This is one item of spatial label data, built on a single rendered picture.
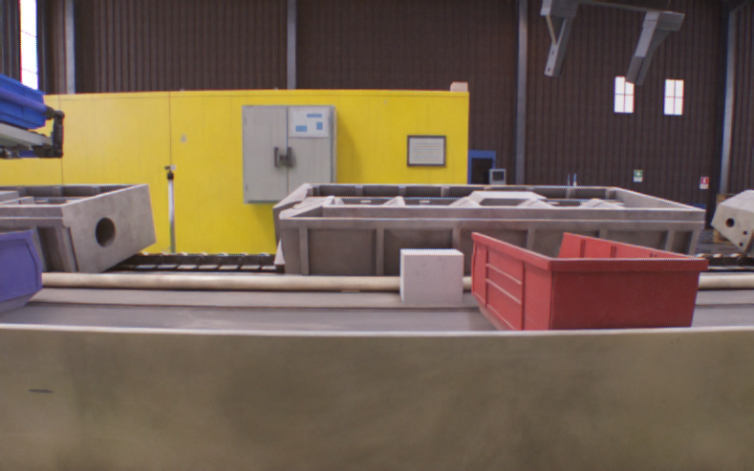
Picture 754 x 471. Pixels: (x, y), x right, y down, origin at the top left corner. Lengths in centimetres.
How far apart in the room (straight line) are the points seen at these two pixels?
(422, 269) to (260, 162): 246
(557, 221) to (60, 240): 115
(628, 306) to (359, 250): 57
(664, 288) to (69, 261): 115
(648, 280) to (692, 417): 17
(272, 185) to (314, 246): 221
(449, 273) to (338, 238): 27
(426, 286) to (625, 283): 40
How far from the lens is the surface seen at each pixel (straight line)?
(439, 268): 77
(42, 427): 60
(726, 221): 170
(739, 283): 123
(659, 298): 53
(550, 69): 65
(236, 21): 1425
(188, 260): 126
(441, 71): 1319
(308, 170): 302
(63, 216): 111
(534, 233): 92
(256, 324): 68
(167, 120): 368
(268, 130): 312
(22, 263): 98
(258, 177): 310
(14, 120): 161
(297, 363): 43
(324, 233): 87
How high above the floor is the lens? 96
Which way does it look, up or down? 6 degrees down
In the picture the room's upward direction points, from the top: straight up
